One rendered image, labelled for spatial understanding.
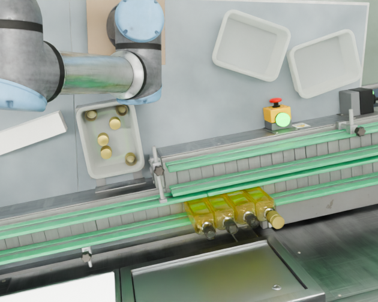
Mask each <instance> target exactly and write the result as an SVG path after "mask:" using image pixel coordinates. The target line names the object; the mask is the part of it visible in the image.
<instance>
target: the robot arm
mask: <svg viewBox="0 0 378 302"><path fill-rule="evenodd" d="M163 27H164V13H163V10H162V8H161V6H160V4H159V3H158V2H157V1H156V0H122V1H121V2H120V3H118V4H116V5H115V6H114V7H113V8H112V10H111V11H110V13H109V15H108V18H107V23H106V30H107V35H108V37H109V40H110V41H111V43H112V44H113V45H114V46H115V49H116V52H115V53H113V54H112V55H110V56H107V55H95V54H89V53H78V52H66V51H60V50H58V49H57V48H56V47H55V46H54V45H53V44H51V43H50V42H47V41H43V18H42V14H41V10H40V7H39V5H38V2H37V0H0V109H1V110H16V111H34V112H42V111H44V110H45V109H46V105H47V103H48V102H51V101H53V100H54V99H56V98H57V97H58V96H59V95H74V94H98V93H110V94H111V95H112V96H114V97H115V98H116V100H117V102H118V103H119V104H123V105H139V104H149V103H152V102H156V101H158V100H159V99H160V98H161V90H162V87H163V84H162V82H161V31H162V30H163Z"/></svg>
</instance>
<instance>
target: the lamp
mask: <svg viewBox="0 0 378 302"><path fill-rule="evenodd" d="M289 122H290V117H289V115H288V114H286V113H283V112H280V113H278V114H277V115H276V117H275V123H276V124H277V125H279V126H287V125H288V124H289Z"/></svg>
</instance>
